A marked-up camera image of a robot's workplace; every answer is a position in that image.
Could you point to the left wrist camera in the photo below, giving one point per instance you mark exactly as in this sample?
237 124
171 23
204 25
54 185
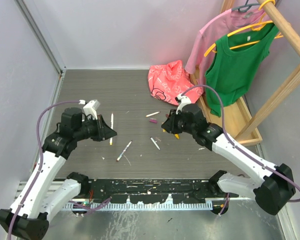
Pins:
90 108

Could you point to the white cable duct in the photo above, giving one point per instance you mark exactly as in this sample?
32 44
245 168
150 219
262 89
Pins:
166 206

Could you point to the aluminium corner profile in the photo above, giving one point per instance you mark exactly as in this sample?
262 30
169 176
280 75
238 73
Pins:
33 17

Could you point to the white yellow-tipped pen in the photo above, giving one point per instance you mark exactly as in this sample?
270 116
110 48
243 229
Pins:
152 114

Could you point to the green tank top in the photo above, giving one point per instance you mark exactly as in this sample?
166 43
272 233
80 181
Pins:
237 60

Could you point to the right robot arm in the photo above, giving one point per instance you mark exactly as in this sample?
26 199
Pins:
270 185

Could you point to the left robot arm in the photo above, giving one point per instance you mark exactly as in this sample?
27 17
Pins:
31 213

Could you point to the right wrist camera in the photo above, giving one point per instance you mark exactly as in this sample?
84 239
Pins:
182 101

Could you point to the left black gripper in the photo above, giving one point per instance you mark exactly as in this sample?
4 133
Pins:
105 131

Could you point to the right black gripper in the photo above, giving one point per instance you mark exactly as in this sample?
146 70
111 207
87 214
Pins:
169 125

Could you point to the wooden clothes rack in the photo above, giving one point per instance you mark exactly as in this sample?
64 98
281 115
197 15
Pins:
271 110

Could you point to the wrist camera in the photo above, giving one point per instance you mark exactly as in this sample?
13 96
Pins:
90 108
182 101

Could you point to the grey hanger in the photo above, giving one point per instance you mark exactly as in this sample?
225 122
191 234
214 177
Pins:
244 8

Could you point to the yellow marker pen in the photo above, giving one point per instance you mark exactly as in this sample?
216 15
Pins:
112 128

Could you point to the brown marker pen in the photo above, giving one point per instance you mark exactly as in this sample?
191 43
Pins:
123 151

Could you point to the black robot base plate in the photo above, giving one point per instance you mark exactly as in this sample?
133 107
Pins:
150 191

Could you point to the blue marker pen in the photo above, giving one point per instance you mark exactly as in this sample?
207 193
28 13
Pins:
155 143

